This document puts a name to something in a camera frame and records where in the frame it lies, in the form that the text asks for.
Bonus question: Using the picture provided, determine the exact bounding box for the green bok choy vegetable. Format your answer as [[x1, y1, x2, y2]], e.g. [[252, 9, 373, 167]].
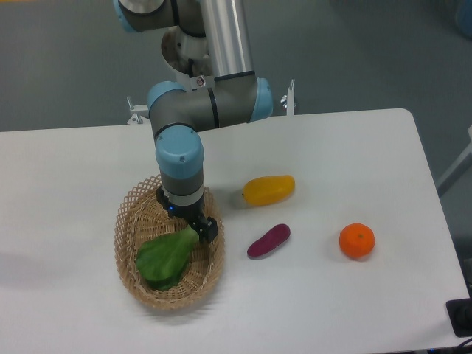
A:
[[135, 226, 199, 291]]

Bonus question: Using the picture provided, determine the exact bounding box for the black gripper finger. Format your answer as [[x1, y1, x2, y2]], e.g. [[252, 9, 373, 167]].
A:
[[189, 216, 218, 243]]

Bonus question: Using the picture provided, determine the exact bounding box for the black device at table edge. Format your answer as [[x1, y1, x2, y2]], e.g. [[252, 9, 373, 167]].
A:
[[445, 298, 471, 338]]

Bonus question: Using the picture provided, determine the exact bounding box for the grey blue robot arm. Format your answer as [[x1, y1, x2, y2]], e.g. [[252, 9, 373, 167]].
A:
[[114, 1, 273, 242]]

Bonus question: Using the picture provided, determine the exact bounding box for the yellow mango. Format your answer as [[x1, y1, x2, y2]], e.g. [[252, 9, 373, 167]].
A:
[[243, 175, 296, 207]]

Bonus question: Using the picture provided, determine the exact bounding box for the white table leg frame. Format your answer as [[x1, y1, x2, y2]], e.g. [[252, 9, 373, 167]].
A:
[[436, 127, 471, 198]]

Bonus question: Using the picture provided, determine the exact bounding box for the purple sweet potato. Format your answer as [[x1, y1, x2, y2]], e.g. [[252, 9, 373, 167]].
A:
[[246, 223, 291, 259]]

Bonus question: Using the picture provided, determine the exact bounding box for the woven wicker basket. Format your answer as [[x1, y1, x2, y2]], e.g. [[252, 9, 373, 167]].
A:
[[114, 175, 225, 310]]

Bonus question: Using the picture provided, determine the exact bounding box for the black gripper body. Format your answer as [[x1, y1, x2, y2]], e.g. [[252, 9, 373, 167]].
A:
[[156, 187, 204, 224]]

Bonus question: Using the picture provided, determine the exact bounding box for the orange tangerine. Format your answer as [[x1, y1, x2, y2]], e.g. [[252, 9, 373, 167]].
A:
[[339, 223, 375, 259]]

